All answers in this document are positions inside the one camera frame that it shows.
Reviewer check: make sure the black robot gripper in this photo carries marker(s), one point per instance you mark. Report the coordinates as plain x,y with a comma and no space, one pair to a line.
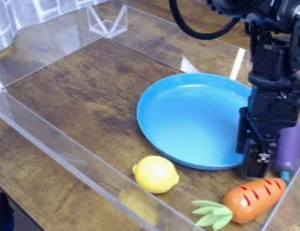
272,110

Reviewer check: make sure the purple toy eggplant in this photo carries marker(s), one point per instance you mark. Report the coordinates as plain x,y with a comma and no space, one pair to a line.
288,152

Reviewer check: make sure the orange toy carrot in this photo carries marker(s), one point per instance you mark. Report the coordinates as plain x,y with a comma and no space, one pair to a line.
242,205

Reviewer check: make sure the blue round plate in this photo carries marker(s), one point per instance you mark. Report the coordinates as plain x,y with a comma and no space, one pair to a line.
188,114

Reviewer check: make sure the yellow toy lemon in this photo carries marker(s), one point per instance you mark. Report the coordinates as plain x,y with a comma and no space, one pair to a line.
155,174

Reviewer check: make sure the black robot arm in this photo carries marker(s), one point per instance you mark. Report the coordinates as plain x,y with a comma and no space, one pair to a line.
272,25

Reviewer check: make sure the white patterned curtain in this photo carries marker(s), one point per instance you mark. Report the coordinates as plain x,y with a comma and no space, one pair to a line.
22,13

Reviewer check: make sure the clear acrylic enclosure wall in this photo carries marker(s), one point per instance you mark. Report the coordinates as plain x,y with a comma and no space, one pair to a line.
73,75

